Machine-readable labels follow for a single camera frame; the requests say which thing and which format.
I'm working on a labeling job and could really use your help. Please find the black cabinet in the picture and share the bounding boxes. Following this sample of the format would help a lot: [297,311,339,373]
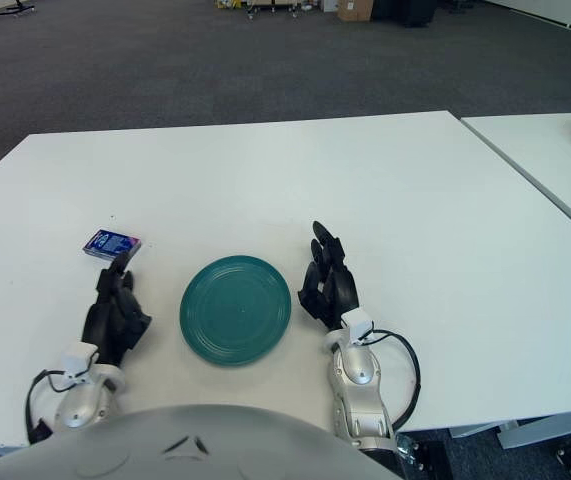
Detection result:
[370,0,436,29]

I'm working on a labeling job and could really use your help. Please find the brown cardboard box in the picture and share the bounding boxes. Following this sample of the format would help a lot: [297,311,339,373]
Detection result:
[337,0,372,22]

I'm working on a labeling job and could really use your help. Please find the black floor stand base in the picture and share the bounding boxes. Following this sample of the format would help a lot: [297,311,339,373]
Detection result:
[0,0,36,19]

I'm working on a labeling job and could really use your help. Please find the green round plate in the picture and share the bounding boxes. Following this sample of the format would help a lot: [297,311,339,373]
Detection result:
[179,255,293,370]

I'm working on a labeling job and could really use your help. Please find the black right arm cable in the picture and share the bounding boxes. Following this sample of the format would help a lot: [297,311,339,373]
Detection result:
[359,329,422,434]

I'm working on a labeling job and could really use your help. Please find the grey robot torso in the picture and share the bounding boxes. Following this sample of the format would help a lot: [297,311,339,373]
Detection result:
[0,403,406,480]

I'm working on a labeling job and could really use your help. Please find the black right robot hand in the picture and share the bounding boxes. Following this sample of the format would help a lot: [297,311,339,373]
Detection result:
[297,220,361,331]

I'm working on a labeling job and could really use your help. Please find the grey table foot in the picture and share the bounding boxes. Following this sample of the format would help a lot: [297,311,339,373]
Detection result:
[447,414,571,454]

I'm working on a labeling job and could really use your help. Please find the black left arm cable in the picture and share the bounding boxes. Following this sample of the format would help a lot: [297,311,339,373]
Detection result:
[24,369,74,446]

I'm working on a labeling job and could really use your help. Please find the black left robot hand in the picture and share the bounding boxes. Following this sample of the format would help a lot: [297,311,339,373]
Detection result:
[82,252,154,369]

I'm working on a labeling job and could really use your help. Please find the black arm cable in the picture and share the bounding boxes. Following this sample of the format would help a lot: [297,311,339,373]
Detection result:
[359,329,422,434]
[24,369,74,446]

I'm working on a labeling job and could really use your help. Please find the blue gum pack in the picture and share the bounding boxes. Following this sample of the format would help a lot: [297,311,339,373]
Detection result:
[82,228,143,260]

